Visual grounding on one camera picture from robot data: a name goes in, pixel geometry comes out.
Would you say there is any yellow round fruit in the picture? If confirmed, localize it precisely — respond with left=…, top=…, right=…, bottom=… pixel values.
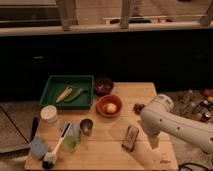
left=105, top=103, right=117, bottom=114

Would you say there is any grey cloth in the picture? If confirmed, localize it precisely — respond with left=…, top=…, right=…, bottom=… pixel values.
left=60, top=123, right=80, bottom=139

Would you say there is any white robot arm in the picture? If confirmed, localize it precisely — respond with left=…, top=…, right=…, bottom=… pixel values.
left=140, top=94, right=213, bottom=154

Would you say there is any dark brown bowl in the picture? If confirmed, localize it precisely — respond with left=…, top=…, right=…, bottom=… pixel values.
left=94, top=77, right=114, bottom=96

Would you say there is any green translucent cup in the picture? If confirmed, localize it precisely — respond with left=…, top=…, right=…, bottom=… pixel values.
left=62, top=135, right=77, bottom=152

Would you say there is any green plastic tray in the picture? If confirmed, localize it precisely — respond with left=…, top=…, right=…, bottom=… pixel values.
left=39, top=75, right=94, bottom=110

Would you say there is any bunch of dark grapes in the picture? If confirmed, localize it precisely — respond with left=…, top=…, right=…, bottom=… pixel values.
left=133, top=103, right=145, bottom=115

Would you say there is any orange bowl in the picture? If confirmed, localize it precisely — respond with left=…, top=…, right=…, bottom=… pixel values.
left=96, top=95, right=122, bottom=117

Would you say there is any spice bottle rack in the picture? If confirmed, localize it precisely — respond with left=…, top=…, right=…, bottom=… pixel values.
left=178, top=90, right=213, bottom=122

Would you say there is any black cable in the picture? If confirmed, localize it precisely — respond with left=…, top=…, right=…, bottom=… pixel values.
left=178, top=161, right=210, bottom=171

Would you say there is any blue sponge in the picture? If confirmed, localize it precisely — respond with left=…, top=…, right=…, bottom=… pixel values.
left=29, top=137, right=49, bottom=160

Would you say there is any black handle tool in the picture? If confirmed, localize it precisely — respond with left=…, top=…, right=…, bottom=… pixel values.
left=30, top=117, right=39, bottom=141

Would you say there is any small metal cup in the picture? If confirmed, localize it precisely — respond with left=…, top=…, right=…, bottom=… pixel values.
left=80, top=119, right=93, bottom=136

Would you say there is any white dish brush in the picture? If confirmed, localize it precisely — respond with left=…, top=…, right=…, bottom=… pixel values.
left=42, top=123, right=71, bottom=170

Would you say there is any yellow peeler in tray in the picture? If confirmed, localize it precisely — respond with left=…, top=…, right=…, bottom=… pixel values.
left=56, top=86, right=72, bottom=103

